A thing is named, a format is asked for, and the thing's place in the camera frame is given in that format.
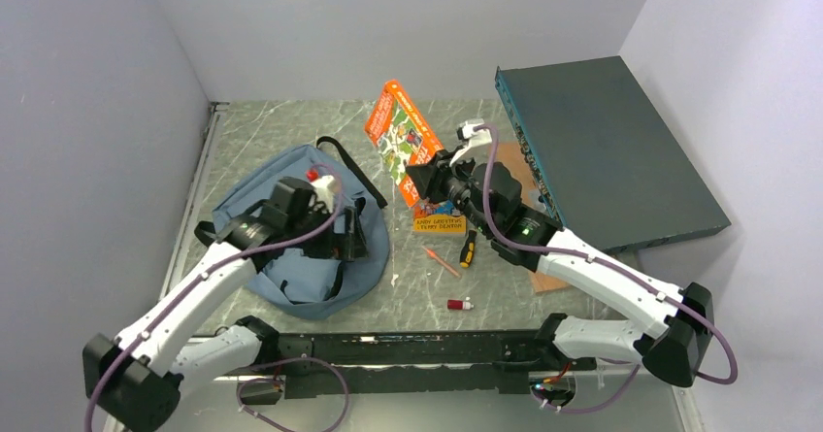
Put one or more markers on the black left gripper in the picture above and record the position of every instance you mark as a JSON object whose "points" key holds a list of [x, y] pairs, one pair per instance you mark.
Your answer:
{"points": [[345, 245]]}

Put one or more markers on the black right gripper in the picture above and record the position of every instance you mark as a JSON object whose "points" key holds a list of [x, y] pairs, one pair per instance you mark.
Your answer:
{"points": [[430, 179]]}

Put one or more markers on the orange green Treehouse book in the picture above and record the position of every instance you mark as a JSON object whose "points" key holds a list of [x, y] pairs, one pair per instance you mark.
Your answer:
{"points": [[402, 137]]}

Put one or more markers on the blue student backpack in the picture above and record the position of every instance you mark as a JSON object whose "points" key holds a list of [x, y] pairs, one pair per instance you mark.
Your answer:
{"points": [[257, 185]]}

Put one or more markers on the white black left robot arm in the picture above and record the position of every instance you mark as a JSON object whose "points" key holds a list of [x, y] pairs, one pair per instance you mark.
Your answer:
{"points": [[140, 375]]}

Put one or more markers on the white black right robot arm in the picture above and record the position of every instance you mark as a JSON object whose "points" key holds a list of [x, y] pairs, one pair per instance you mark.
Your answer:
{"points": [[667, 328]]}

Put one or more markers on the orange blue Treehouse book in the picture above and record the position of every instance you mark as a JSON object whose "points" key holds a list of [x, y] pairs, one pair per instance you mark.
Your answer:
{"points": [[439, 219]]}

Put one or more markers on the yellow black screwdriver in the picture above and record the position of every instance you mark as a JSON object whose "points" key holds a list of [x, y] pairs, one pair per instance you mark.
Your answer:
{"points": [[468, 249]]}

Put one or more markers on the orange pencil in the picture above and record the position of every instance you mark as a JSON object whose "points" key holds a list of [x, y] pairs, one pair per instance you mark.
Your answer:
{"points": [[434, 256]]}

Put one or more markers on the brown wooden board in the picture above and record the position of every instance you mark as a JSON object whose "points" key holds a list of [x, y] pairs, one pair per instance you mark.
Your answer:
{"points": [[509, 156]]}

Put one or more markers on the small red white tube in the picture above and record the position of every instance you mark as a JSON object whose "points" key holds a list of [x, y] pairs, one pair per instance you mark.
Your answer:
{"points": [[459, 305]]}

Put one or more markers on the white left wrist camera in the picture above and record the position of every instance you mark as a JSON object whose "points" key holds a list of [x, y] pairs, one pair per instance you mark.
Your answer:
{"points": [[327, 189]]}

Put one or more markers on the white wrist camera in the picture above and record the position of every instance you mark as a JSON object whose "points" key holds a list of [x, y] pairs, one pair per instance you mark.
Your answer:
{"points": [[472, 137], [327, 189]]}

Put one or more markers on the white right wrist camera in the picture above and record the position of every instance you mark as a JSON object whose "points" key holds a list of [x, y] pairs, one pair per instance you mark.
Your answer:
{"points": [[472, 137]]}

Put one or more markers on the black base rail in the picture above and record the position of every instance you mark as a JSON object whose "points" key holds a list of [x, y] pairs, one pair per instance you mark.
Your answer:
{"points": [[503, 361]]}

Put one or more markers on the dark teal network switch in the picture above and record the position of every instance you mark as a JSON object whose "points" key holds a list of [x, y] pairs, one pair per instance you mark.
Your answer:
{"points": [[606, 163]]}

